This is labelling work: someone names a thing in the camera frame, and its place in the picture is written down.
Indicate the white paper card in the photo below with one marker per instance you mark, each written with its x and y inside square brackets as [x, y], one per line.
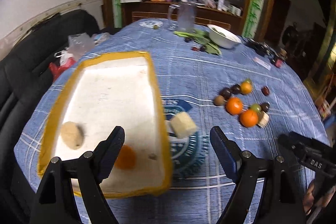
[262, 63]

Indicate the yellow rimmed white tray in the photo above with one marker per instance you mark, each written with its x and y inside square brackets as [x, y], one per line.
[114, 89]

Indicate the orange tangerine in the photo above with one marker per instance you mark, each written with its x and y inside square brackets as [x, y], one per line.
[249, 118]
[246, 87]
[234, 106]
[126, 159]

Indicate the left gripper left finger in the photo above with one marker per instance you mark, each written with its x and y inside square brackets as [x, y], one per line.
[55, 200]

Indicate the black charger device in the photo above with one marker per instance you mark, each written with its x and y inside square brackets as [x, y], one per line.
[260, 48]

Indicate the red jujube date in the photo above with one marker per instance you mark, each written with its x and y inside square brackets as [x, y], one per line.
[265, 90]

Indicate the white cake cube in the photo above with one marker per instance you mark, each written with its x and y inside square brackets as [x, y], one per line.
[263, 119]

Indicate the white box on cabinet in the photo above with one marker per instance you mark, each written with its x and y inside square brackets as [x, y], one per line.
[220, 5]

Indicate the black red round jar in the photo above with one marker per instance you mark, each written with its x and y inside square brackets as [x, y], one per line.
[278, 61]

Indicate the green leafy vegetable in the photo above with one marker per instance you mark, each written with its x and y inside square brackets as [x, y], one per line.
[201, 38]

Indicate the clear plastic bag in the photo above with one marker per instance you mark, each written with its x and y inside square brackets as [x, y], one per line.
[80, 44]

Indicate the red plastic bag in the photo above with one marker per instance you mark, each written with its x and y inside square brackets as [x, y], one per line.
[64, 61]

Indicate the dark plum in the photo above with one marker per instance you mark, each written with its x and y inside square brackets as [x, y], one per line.
[265, 107]
[236, 89]
[226, 93]

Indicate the white bowl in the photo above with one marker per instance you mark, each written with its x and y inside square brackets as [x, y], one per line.
[223, 37]

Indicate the black sofa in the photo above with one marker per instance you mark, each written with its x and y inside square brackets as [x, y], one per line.
[25, 77]

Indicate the brown longan fruit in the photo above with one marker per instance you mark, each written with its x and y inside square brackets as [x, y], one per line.
[219, 100]

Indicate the round beige cake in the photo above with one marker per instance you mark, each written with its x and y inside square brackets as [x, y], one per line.
[71, 135]

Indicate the blue plaid tablecloth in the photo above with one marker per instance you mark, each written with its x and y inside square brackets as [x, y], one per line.
[196, 78]

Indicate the clear glass pitcher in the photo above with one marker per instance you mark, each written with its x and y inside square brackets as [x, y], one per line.
[185, 17]

